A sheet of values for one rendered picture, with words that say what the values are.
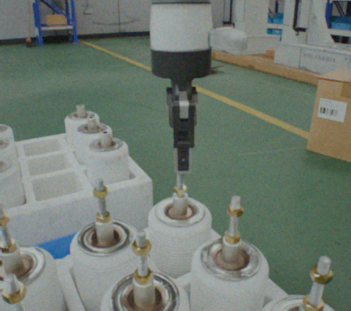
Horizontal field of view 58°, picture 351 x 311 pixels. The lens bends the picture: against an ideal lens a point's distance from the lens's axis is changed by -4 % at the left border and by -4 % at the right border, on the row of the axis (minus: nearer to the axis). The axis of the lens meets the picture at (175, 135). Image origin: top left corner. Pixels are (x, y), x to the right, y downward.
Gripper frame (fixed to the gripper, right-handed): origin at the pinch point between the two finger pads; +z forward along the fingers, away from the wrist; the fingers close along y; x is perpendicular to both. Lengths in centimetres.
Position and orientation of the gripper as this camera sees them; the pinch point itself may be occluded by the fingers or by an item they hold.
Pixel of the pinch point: (182, 152)
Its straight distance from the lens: 45.2
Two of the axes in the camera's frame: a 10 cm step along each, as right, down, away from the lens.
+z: 0.1, 9.3, 3.7
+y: 0.2, 3.7, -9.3
